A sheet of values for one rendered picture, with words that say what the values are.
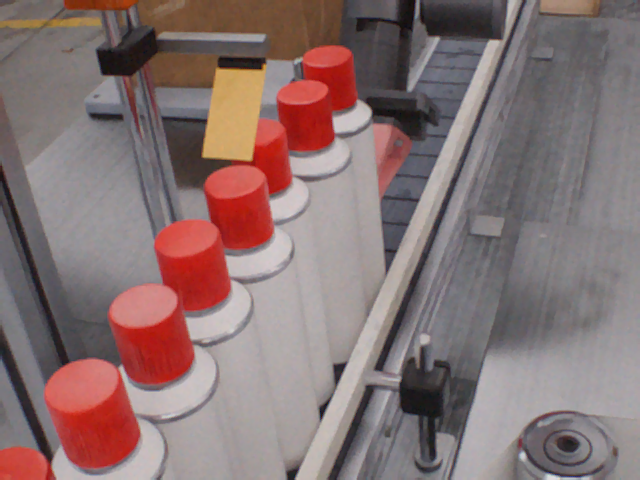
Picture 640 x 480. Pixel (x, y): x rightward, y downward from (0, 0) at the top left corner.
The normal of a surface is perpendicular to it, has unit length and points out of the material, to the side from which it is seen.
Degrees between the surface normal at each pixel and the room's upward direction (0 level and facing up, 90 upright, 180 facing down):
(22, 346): 90
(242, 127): 47
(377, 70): 54
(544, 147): 0
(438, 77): 0
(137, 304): 3
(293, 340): 90
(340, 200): 90
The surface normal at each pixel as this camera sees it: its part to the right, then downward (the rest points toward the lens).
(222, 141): -0.31, -0.13
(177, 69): -0.26, 0.59
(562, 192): -0.11, -0.81
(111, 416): 0.69, 0.35
